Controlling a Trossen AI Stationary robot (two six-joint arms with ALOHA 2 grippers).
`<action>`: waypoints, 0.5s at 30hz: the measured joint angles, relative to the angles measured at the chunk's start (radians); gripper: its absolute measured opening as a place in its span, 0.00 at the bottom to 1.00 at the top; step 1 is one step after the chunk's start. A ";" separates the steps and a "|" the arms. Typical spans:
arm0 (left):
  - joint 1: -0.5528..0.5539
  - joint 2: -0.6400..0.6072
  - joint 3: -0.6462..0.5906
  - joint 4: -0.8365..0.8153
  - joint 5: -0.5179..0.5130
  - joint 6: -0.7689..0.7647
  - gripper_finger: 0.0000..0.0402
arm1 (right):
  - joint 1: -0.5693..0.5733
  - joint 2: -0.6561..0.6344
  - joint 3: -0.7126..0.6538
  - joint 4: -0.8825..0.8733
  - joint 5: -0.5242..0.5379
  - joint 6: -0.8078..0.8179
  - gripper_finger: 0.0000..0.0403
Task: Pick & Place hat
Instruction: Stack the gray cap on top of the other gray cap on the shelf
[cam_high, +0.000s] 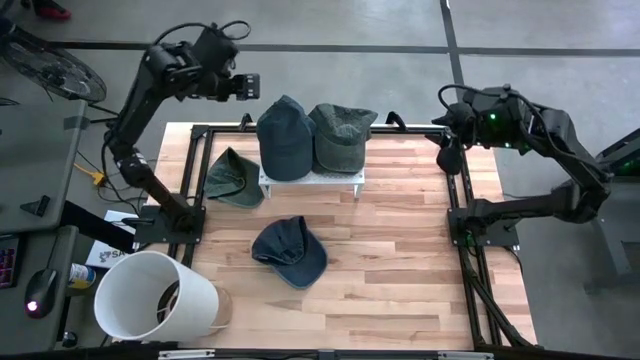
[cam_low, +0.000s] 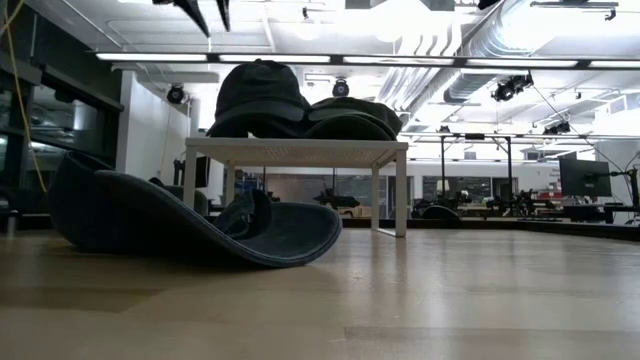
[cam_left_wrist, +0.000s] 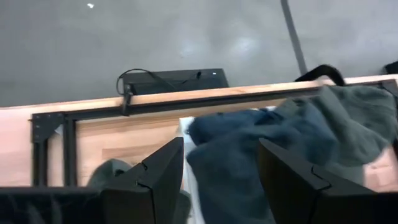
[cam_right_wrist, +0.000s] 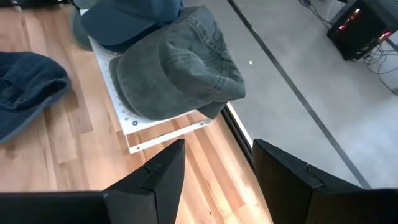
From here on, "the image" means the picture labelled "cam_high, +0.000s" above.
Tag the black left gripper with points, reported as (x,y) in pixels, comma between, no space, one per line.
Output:
(232,86)

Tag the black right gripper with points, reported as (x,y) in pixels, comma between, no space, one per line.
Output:
(462,125)

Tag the dark teal baseball cap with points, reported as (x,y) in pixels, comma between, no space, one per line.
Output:
(285,140)

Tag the green baseball cap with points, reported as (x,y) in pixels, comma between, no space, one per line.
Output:
(235,185)
(342,145)

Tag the navy baseball cap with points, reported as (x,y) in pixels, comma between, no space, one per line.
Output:
(290,250)

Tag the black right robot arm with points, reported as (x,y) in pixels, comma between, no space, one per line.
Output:
(525,206)

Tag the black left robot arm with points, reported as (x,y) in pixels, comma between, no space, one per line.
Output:
(135,115)

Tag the black clamp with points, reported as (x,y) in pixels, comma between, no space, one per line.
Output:
(245,122)
(397,120)

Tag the white perforated metal shelf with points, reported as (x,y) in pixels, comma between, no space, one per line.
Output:
(340,178)

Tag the black metal stand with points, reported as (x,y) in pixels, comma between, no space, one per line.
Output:
(597,225)

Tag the black floor fan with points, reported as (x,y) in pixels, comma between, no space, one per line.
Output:
(55,70)

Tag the black flat bar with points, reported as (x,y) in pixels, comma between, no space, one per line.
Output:
(95,227)

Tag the red shoe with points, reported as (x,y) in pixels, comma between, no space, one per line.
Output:
(52,11)

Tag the white lampshade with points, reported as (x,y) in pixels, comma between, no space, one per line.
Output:
(195,295)

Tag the white printed cardboard box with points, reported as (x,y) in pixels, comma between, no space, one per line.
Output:
(102,255)

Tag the grey desk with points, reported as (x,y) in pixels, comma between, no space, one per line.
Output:
(15,325)
(35,160)

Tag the white and yellow can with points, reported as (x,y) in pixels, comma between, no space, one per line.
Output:
(82,276)

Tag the black computer mouse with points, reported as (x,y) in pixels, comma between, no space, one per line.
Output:
(42,290)

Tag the black keyboard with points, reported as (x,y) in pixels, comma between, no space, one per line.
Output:
(7,260)

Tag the black round knob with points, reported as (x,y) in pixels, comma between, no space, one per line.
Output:
(70,339)

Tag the black metal table frame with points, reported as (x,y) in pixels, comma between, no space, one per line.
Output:
(225,130)

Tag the silver metal bracket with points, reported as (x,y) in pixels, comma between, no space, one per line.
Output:
(465,356)
(185,354)

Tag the black bracket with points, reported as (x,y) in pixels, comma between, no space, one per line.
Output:
(37,206)

